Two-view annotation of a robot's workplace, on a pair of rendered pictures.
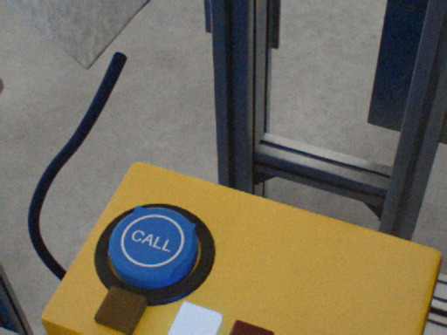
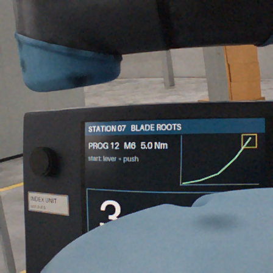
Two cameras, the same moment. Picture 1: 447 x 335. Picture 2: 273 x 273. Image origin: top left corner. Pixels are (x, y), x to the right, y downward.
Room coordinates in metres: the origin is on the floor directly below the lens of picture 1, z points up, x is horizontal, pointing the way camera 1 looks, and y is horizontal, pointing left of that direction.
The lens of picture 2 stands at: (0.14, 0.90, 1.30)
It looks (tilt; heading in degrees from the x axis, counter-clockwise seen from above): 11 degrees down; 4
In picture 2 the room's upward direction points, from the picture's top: 6 degrees counter-clockwise
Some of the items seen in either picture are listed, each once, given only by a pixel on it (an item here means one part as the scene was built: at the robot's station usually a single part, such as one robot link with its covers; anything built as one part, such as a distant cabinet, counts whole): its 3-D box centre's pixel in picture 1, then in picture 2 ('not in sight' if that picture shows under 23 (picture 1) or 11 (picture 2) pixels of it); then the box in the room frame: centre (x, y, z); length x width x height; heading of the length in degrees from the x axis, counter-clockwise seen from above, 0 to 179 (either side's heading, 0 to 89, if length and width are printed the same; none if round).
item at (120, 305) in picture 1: (120, 310); not in sight; (0.17, 0.05, 1.08); 0.02 x 0.02 x 0.01; 67
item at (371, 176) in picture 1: (323, 169); not in sight; (0.67, -0.13, 0.56); 0.19 x 0.04 x 0.04; 67
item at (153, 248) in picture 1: (154, 249); not in sight; (0.20, 0.04, 1.08); 0.04 x 0.04 x 0.02
